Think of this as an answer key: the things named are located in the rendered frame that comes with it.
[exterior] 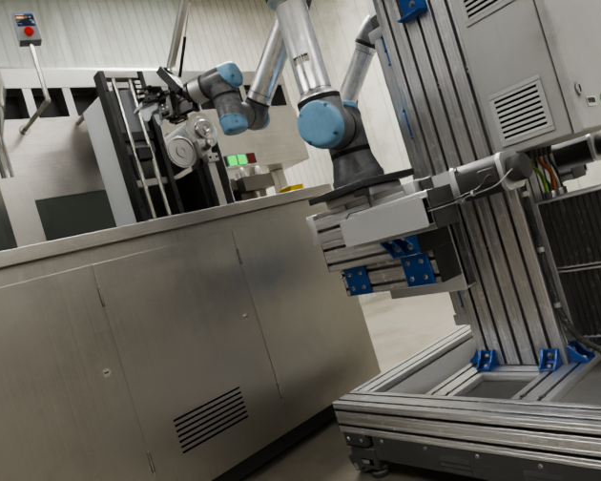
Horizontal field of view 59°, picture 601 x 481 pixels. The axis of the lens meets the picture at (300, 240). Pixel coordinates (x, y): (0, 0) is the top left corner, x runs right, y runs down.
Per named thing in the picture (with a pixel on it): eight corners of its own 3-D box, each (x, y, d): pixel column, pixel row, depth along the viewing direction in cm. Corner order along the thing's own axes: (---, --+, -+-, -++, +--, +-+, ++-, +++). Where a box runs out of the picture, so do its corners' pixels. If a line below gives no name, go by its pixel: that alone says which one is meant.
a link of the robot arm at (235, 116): (259, 129, 156) (249, 93, 156) (240, 126, 146) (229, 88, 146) (238, 138, 160) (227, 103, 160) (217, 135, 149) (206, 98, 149)
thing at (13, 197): (15, 261, 163) (-38, 84, 163) (4, 269, 173) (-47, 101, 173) (61, 251, 172) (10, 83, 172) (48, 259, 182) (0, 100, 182)
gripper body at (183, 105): (157, 120, 156) (189, 105, 151) (152, 94, 157) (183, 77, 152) (174, 126, 163) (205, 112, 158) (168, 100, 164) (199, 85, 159)
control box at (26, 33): (19, 38, 174) (10, 9, 174) (19, 47, 179) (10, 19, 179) (42, 37, 177) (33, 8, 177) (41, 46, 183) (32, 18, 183)
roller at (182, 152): (174, 167, 201) (164, 136, 201) (144, 185, 220) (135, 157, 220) (199, 163, 209) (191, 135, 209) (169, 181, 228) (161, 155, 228)
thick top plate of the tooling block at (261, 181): (246, 191, 218) (242, 177, 218) (196, 213, 247) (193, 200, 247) (275, 185, 229) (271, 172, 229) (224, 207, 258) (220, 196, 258)
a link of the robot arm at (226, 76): (234, 85, 145) (225, 55, 145) (202, 100, 150) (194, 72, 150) (248, 89, 152) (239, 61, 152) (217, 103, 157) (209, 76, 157)
